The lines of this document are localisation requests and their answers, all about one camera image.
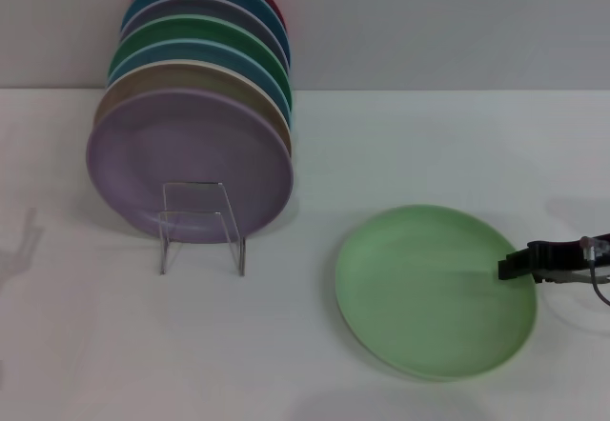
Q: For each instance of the light green plate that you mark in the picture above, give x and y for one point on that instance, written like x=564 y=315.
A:
x=419 y=297

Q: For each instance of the tan beige plate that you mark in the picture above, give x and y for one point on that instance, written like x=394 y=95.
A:
x=181 y=78

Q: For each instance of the light blue plate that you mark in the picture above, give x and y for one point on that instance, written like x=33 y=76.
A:
x=200 y=52

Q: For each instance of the lavender purple plate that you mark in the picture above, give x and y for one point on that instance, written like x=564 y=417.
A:
x=190 y=145

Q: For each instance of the dark green plate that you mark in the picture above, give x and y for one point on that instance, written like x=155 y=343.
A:
x=205 y=28

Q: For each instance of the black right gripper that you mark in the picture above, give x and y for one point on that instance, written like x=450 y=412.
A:
x=603 y=240

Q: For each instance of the grey plate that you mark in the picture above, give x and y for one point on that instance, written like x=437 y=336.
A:
x=205 y=9

